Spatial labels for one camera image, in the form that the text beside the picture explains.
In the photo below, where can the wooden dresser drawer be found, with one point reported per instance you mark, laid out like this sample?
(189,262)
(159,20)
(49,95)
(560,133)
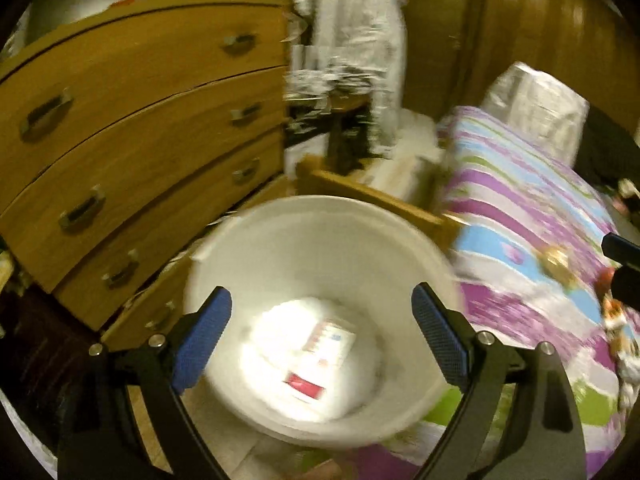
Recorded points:
(185,230)
(160,160)
(150,300)
(140,80)

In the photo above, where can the wooden dresser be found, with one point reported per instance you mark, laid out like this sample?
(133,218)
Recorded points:
(150,110)

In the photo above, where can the gold crumpled wrapper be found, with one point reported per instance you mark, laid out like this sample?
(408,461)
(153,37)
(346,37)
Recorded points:
(556,261)

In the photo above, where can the white plastic bucket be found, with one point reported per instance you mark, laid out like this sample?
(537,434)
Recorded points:
(310,250)

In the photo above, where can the purple striped printed blanket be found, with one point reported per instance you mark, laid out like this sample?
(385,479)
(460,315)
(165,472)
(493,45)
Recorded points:
(510,200)

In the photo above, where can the silver crinkled bag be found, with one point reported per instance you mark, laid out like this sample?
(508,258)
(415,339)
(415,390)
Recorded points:
(535,105)

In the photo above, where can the orange and white wrapper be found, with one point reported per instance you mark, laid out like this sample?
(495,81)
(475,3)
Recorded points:
(614,310)

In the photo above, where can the white packet with red print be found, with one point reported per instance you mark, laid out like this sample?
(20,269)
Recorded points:
(330,341)

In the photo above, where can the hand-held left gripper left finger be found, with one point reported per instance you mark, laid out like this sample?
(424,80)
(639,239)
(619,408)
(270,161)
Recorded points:
(202,340)

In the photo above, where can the grey striped cloth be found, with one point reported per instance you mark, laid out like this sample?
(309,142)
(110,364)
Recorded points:
(355,15)

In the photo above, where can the wooden bed frame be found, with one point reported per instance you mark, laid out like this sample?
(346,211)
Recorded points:
(380,197)

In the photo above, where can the wooden panelled door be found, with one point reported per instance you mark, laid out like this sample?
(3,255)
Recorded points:
(525,15)

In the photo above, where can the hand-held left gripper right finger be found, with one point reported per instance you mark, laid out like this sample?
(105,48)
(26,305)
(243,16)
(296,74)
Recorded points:
(437,332)

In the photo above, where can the dark wooden cabinet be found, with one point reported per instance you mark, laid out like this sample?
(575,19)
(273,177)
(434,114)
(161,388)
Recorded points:
(40,360)

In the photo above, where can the round wooden stool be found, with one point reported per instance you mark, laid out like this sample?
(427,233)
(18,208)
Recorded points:
(345,110)

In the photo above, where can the white antenna router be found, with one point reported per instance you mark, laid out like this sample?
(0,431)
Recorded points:
(330,77)

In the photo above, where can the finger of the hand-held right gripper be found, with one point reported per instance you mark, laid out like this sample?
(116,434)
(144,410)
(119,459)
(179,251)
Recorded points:
(622,250)
(627,287)

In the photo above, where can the red and white wrapper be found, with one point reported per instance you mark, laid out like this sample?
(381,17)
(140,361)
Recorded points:
(304,386)

